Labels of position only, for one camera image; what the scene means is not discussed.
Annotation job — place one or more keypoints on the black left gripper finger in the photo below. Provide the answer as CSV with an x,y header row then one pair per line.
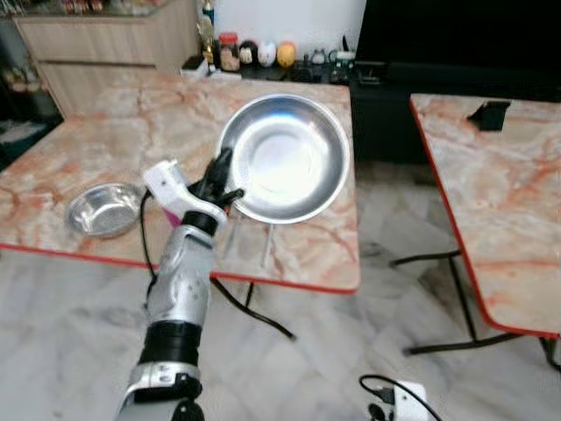
x,y
236,194
223,162

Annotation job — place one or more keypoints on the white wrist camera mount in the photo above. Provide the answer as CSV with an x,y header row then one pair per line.
x,y
408,403
165,181

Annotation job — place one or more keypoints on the yellow egg figure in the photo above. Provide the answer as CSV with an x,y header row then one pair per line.
x,y
287,54

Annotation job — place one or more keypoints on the white egg figure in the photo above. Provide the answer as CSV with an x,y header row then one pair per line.
x,y
266,54

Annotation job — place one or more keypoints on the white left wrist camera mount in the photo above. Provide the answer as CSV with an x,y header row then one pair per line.
x,y
165,181

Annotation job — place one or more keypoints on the black television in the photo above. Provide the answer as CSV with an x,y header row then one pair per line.
x,y
456,35

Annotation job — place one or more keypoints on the light wooden cabinet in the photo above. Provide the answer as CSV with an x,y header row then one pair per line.
x,y
114,53

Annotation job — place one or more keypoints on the blue bottle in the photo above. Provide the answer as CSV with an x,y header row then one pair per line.
x,y
208,9

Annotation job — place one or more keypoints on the black plastic holder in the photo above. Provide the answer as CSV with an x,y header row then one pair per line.
x,y
489,114

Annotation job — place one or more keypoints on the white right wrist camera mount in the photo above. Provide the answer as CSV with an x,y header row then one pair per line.
x,y
408,403

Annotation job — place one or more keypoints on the red lid jar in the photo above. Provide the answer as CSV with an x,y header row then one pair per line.
x,y
229,53

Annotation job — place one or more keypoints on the large steel bowl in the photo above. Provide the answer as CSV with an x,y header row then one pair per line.
x,y
285,158

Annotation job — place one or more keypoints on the small steel bowl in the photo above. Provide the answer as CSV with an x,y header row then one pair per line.
x,y
105,209

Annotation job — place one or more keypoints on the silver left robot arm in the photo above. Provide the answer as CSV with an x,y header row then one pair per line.
x,y
180,289

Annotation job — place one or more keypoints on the dark egg figure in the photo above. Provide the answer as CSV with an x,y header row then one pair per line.
x,y
248,53

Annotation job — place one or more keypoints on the black low cabinet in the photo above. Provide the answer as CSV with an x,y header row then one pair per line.
x,y
381,123

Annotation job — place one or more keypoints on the marble pattern folding table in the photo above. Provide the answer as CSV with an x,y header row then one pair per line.
x,y
79,140
500,202

